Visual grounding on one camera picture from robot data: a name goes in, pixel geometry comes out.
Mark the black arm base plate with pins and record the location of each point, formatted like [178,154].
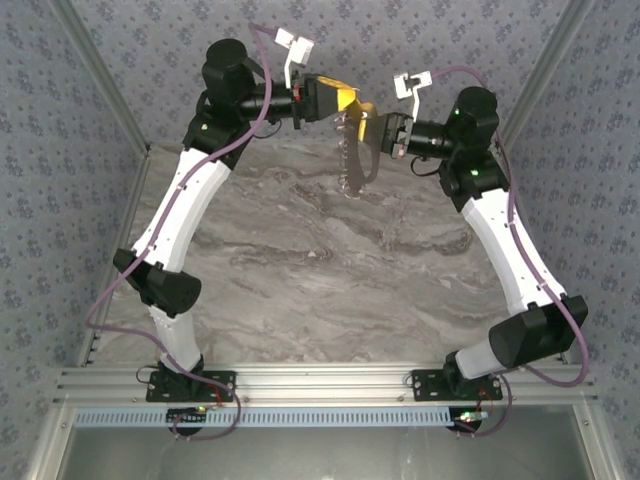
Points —
[160,392]
[425,390]

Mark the long aluminium mounting rail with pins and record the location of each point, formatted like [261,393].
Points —
[325,382]

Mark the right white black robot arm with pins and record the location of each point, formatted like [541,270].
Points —
[510,250]

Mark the small circuit board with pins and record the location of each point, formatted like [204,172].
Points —
[470,416]
[192,411]

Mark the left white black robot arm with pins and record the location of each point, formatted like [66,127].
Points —
[185,210]

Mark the slanted aluminium corner post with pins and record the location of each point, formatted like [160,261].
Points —
[542,70]
[101,70]

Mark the grey metal sheet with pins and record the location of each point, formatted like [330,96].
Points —
[325,455]

